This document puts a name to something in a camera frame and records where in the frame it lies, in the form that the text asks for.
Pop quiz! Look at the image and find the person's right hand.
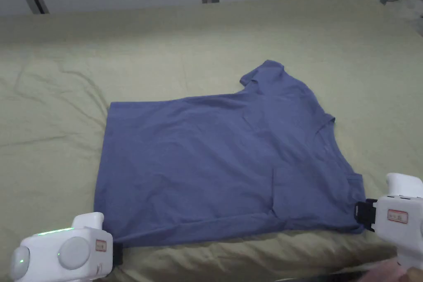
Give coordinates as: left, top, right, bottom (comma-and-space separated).
360, 258, 423, 282

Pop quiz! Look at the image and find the blue shirt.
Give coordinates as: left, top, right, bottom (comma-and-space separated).
94, 60, 367, 248

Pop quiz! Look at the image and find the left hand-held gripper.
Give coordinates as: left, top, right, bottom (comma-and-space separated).
10, 212, 125, 282

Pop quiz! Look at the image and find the bed with pale green sheet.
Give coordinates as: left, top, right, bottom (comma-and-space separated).
0, 0, 423, 282

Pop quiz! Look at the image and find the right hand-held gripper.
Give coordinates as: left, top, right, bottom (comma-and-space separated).
353, 173, 423, 268

